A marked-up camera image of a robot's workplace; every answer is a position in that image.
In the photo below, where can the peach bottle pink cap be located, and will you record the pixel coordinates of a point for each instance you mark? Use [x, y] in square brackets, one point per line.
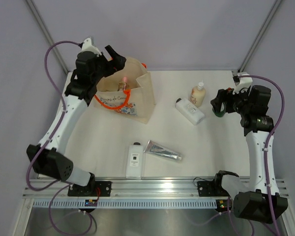
[123, 84]

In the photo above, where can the cream lotion bottle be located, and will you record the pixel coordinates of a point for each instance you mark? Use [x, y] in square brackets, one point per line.
[197, 95]

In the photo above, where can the aluminium mounting rail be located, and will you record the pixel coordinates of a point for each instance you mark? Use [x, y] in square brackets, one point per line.
[146, 188]

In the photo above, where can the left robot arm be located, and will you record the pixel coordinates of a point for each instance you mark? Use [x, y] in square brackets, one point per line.
[47, 157]

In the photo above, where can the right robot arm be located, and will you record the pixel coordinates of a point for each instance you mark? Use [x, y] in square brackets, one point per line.
[261, 200]

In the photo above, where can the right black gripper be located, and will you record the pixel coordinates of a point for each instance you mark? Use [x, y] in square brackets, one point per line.
[217, 103]

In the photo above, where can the white flat bottle black cap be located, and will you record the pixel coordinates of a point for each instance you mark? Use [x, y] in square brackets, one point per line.
[134, 166]

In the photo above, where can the silver tube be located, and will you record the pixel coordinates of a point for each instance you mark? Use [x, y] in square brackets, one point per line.
[156, 149]

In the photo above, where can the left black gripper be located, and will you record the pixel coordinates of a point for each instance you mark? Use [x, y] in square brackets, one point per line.
[118, 61]

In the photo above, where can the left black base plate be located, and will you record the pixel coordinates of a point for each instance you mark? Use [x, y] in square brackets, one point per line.
[93, 189]

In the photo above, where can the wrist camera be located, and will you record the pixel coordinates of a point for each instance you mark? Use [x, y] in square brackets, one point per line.
[87, 45]
[242, 83]

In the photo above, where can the white slotted cable duct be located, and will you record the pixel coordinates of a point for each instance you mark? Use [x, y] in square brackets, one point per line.
[128, 203]

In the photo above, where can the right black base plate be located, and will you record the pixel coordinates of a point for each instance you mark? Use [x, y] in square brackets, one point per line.
[210, 189]

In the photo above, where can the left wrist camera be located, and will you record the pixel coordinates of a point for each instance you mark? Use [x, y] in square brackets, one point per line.
[87, 45]

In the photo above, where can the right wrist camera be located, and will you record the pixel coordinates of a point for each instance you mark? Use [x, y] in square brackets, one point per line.
[242, 83]

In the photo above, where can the canvas bag orange handles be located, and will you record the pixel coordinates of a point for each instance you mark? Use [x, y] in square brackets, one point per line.
[137, 102]

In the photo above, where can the white flat bottle right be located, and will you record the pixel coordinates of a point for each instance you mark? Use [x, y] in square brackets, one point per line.
[189, 111]

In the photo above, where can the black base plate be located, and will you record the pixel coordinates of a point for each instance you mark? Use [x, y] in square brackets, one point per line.
[93, 189]
[210, 189]

